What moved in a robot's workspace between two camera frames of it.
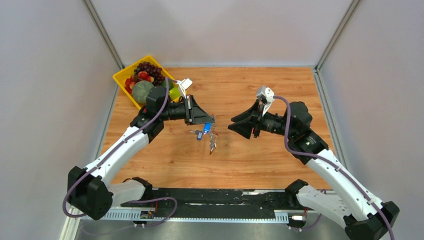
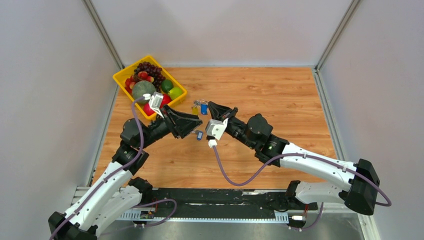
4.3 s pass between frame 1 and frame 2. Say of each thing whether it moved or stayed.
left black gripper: moved
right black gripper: moved
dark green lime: stayed
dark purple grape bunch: stayed
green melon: stayed
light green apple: stayed
